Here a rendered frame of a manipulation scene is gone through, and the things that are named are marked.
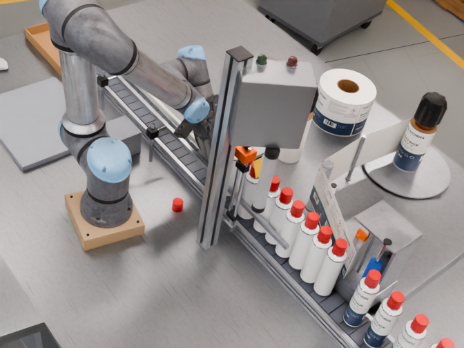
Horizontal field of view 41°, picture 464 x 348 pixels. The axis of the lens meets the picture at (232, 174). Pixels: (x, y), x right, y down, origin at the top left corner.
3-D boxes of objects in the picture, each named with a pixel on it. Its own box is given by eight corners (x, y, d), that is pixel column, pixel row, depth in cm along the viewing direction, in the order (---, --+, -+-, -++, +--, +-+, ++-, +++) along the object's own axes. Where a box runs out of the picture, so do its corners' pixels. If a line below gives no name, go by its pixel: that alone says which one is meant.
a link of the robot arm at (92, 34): (112, 25, 130) (221, 103, 172) (87, -3, 136) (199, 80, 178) (76, 66, 132) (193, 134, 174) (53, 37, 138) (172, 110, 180)
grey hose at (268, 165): (267, 209, 164) (283, 151, 149) (257, 215, 162) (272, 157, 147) (258, 201, 165) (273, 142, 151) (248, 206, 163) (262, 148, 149)
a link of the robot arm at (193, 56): (170, 50, 183) (194, 43, 187) (178, 86, 187) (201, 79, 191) (183, 52, 176) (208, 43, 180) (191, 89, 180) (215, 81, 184)
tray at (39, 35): (124, 59, 242) (124, 50, 239) (63, 78, 228) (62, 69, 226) (85, 21, 256) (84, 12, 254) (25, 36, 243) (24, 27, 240)
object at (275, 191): (273, 229, 185) (287, 181, 171) (260, 236, 182) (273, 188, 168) (262, 217, 187) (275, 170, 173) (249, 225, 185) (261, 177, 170)
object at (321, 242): (321, 278, 175) (340, 232, 160) (308, 287, 172) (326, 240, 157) (308, 266, 177) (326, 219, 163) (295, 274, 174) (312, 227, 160)
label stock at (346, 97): (301, 103, 229) (310, 72, 219) (348, 97, 236) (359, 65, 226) (325, 140, 217) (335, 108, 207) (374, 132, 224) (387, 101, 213)
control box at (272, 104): (299, 150, 150) (317, 87, 137) (229, 146, 147) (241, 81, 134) (293, 122, 157) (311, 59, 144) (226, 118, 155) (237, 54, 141)
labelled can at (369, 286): (365, 322, 167) (389, 277, 152) (352, 331, 164) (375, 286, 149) (351, 308, 169) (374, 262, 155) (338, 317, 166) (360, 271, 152)
